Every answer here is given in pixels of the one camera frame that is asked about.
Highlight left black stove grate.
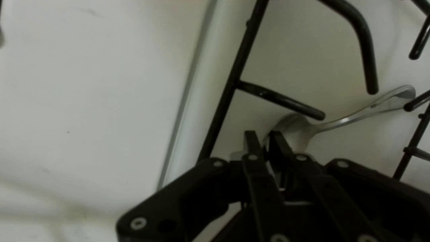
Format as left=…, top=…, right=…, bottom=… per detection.
left=194, top=0, right=428, bottom=174

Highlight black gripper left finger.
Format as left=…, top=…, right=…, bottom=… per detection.
left=241, top=130, right=291, bottom=242

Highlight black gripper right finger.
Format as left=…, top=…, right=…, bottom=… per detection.
left=268, top=131, right=386, bottom=242

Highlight silver metal spoon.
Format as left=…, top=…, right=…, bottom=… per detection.
left=271, top=84, right=415, bottom=153

